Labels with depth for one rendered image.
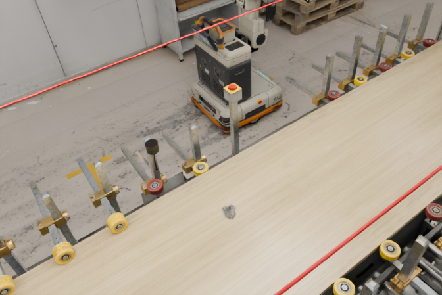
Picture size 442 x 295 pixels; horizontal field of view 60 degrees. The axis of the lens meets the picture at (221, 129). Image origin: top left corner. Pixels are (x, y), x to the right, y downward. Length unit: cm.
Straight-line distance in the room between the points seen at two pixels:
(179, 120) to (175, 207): 194
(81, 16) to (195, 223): 305
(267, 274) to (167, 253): 43
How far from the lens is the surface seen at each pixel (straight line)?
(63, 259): 186
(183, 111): 384
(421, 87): 275
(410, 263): 171
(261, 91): 356
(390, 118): 243
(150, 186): 200
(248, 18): 335
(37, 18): 431
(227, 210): 185
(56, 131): 403
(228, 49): 315
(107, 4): 448
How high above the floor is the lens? 240
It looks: 42 degrees down
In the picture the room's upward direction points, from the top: 5 degrees counter-clockwise
